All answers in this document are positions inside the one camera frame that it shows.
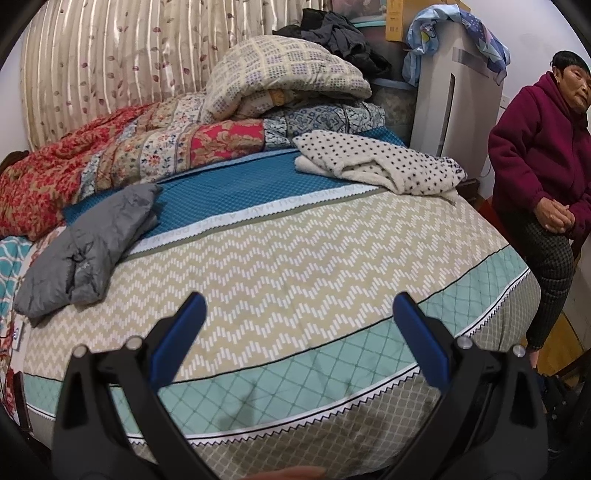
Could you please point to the wooden headboard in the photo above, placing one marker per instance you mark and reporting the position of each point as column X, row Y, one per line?
column 11, row 161

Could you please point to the beige leaf print curtain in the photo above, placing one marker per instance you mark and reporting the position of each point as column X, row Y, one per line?
column 115, row 60

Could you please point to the pile of dark clothes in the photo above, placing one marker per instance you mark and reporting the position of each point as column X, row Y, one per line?
column 341, row 32

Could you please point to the red floral quilt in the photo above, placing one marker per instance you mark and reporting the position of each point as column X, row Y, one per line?
column 55, row 184

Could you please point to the grey jacket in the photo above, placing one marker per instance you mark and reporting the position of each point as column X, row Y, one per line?
column 92, row 249

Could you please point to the person's left hand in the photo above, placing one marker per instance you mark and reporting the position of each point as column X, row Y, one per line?
column 286, row 474

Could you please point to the white appliance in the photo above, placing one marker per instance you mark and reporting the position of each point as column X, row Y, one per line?
column 438, row 101

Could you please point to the plastic storage bin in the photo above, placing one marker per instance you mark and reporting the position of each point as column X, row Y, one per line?
column 392, row 106

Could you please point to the teal patterned cloth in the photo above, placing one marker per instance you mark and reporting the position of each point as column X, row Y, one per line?
column 14, row 258

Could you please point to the white patterned fleece garment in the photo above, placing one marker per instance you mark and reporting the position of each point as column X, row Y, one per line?
column 369, row 152

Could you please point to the cardboard box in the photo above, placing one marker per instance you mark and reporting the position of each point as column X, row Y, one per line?
column 397, row 23

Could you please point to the blue printed cloth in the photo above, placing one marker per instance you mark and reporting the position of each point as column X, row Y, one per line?
column 485, row 41

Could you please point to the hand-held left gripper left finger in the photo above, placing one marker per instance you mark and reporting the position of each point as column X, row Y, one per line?
column 180, row 341

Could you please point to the beige checked quilt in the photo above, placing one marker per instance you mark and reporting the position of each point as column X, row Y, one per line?
column 286, row 69

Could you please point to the zigzag patterned bed sheet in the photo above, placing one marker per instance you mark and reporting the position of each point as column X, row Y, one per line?
column 300, row 258

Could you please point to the blue patterned quilt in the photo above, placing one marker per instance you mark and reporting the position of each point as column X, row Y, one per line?
column 332, row 117

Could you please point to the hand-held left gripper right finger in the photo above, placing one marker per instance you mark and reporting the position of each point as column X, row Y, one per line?
column 422, row 344

